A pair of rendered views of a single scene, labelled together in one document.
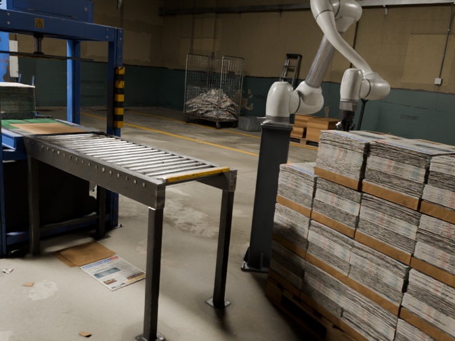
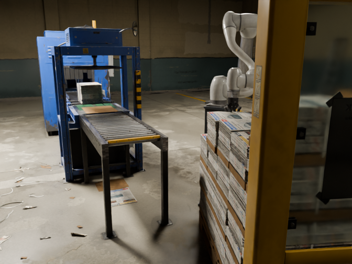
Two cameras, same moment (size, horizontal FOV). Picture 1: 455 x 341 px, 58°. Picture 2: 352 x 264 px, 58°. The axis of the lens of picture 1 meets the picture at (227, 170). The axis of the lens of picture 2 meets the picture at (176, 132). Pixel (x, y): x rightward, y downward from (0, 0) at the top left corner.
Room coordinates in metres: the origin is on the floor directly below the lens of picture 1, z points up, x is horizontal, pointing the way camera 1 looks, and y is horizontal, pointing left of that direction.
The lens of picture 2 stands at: (-0.10, -1.24, 1.47)
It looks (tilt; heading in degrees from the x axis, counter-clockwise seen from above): 14 degrees down; 26
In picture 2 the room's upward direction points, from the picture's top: straight up
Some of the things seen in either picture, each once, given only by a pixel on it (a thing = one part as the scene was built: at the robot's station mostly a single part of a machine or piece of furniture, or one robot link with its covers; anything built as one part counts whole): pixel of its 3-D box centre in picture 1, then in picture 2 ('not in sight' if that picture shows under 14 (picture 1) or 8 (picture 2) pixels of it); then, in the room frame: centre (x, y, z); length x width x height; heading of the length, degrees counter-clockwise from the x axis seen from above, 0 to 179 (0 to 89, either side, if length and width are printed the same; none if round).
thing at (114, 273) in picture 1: (114, 271); (119, 196); (2.40, 0.66, 0.00); 0.37 x 0.28 x 0.01; 50
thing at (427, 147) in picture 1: (424, 146); (254, 123); (1.77, -0.84, 1.06); 0.37 x 0.29 x 0.01; 122
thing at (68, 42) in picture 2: (38, 4); (93, 38); (3.03, 1.42, 1.65); 0.60 x 0.45 x 0.20; 140
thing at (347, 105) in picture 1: (348, 105); (233, 93); (2.16, -0.59, 1.19); 0.09 x 0.09 x 0.06
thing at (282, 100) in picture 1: (280, 99); (220, 87); (2.71, -0.30, 1.17); 0.18 x 0.16 x 0.22; 115
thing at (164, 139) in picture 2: (154, 156); (141, 127); (2.57, 0.47, 0.74); 1.34 x 0.05 x 0.12; 50
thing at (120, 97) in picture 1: (118, 97); (138, 89); (3.13, 0.86, 1.05); 0.05 x 0.05 x 0.45; 50
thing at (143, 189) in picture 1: (80, 165); (90, 132); (2.18, 0.80, 0.74); 1.34 x 0.05 x 0.12; 50
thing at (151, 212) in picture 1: (152, 275); (107, 197); (1.77, 0.31, 0.34); 0.06 x 0.06 x 0.68; 50
